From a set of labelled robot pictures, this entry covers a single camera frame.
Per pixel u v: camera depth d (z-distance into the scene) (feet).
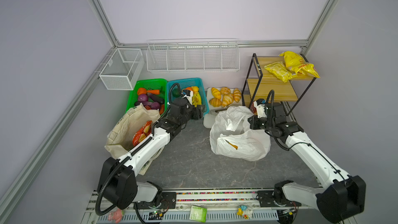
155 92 3.72
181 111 2.00
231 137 2.32
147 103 3.57
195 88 3.80
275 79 2.55
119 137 2.46
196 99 3.29
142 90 3.74
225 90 3.80
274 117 1.97
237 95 3.77
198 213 2.26
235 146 2.27
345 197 1.26
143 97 3.60
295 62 2.54
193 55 3.20
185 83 3.78
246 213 2.23
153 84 3.60
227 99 3.64
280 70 2.52
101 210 1.32
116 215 2.23
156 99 3.76
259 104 2.35
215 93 3.80
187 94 2.28
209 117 3.44
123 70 3.35
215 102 3.56
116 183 1.33
